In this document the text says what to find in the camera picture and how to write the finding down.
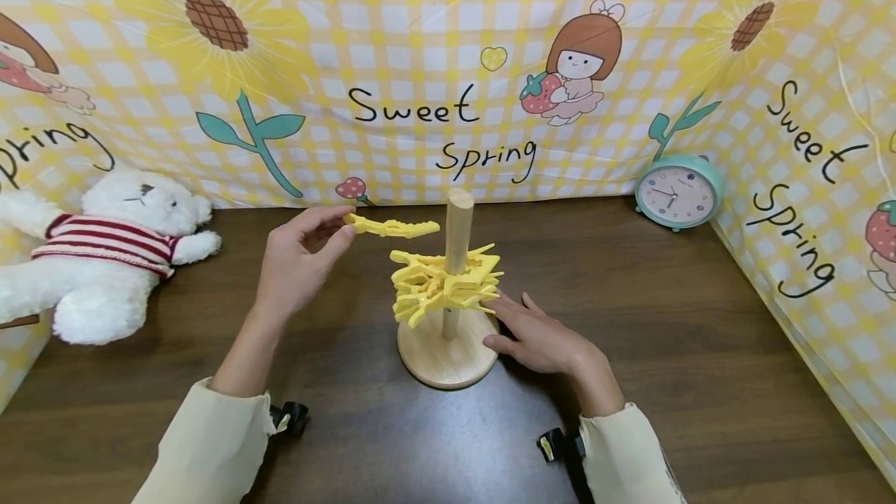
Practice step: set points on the person's left index finger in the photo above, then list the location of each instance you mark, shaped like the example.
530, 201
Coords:
338, 239

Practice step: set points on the person's left hand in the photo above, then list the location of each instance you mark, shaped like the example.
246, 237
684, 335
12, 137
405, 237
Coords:
292, 263

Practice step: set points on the cluster of yellow clips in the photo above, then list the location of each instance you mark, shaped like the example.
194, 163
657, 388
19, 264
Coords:
444, 284

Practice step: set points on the wooden post stand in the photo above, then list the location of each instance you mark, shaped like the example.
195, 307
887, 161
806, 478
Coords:
449, 333

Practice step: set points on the person's right forearm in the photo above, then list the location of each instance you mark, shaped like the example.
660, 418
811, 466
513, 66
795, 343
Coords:
619, 442

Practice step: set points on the person's left thumb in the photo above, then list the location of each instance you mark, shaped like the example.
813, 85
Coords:
327, 211

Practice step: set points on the yellow plastic clip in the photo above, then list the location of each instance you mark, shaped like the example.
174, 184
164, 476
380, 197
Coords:
389, 227

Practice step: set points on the white teddy bear striped shirt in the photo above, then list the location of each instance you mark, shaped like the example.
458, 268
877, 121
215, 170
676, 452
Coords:
98, 255

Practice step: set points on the person's right thumb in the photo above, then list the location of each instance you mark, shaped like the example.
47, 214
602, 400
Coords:
501, 343

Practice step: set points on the person's left fingers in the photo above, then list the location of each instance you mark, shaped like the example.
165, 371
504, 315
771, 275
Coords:
319, 264

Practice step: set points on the mint green alarm clock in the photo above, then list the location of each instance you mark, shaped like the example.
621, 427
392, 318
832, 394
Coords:
678, 191

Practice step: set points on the person's left forearm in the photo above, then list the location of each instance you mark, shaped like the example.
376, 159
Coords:
222, 418

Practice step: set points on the person's right index finger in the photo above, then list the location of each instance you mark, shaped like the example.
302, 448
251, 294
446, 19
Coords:
506, 309

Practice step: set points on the person's right middle finger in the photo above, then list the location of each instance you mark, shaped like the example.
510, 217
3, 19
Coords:
532, 305

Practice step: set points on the person's right hand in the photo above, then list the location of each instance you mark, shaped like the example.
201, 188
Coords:
545, 339

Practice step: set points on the black wrist band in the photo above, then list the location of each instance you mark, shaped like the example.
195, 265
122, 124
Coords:
290, 417
562, 453

